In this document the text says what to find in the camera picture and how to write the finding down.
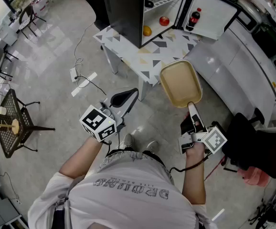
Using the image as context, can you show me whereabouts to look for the white triangle-patterned table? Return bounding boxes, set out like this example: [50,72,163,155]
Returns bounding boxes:
[93,25,202,102]

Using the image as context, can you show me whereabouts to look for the person's right forearm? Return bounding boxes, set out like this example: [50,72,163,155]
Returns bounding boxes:
[181,143,207,205]

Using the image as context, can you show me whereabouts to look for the black metal chair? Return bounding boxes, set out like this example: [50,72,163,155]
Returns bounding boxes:
[18,5,47,39]

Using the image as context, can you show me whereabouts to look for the gray shoulder strap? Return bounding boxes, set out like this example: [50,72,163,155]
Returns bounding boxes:
[55,175,81,229]

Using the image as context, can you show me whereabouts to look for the white glossy cabinet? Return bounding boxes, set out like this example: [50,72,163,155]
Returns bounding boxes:
[184,20,276,131]

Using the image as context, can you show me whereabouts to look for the white power strip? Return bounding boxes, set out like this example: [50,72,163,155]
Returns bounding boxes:
[70,67,79,83]

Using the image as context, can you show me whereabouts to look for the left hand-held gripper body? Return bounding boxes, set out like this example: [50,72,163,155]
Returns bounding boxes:
[79,100,129,143]

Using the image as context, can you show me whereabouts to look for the black floor cable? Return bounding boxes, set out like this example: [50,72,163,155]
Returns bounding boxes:
[74,75,107,96]

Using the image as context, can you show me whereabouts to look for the wooden stick stand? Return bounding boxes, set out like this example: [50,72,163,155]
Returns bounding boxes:
[0,118,21,135]

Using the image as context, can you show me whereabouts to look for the pink cloth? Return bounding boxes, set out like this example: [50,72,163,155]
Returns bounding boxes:
[237,167,271,188]

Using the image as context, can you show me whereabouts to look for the white floor tape strip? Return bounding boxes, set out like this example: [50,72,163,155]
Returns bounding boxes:
[71,72,98,97]
[211,208,225,222]

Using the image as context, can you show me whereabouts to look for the black shorts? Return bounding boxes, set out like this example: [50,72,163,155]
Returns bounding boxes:
[141,150,166,167]

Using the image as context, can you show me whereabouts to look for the person's shoe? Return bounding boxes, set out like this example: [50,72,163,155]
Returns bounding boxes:
[146,141,159,154]
[123,134,135,150]

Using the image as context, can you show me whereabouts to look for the black lattice metal table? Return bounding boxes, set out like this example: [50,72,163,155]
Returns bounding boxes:
[0,88,55,159]

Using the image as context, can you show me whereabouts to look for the black mini fridge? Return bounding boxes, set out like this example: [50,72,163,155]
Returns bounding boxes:
[101,0,243,49]

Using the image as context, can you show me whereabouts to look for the black microwave oven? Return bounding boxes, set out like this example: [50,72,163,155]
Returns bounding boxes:
[235,7,264,33]

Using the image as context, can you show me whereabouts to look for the person's left shoe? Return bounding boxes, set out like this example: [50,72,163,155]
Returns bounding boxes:
[123,134,135,150]

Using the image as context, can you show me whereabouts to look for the cola bottle red cap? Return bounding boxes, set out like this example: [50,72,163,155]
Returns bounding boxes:
[185,7,202,32]

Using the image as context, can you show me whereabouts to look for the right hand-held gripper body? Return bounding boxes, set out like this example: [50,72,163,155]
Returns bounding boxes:
[178,114,228,155]

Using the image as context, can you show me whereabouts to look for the beige plastic tray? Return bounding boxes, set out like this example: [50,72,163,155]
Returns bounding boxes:
[159,59,203,109]

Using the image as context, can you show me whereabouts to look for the dark green appliance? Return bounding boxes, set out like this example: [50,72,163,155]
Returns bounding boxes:
[252,22,276,58]

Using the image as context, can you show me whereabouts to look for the person's left forearm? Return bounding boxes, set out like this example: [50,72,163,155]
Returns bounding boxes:
[59,136,103,179]

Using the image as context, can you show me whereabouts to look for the white floor cable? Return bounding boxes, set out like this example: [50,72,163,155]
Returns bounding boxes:
[73,20,96,69]

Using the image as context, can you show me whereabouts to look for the black office chair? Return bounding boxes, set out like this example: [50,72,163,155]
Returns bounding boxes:
[221,107,276,179]

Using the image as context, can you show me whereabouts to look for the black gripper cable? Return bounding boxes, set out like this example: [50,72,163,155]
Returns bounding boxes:
[104,130,121,154]
[169,151,212,174]

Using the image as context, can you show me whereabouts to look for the white printed t-shirt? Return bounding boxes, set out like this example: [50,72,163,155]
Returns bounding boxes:
[28,150,219,229]

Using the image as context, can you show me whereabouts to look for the person's right shoe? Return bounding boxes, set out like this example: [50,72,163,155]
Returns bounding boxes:
[146,141,159,154]

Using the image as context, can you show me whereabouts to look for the white desk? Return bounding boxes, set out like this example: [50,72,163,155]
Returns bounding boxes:
[0,8,22,46]

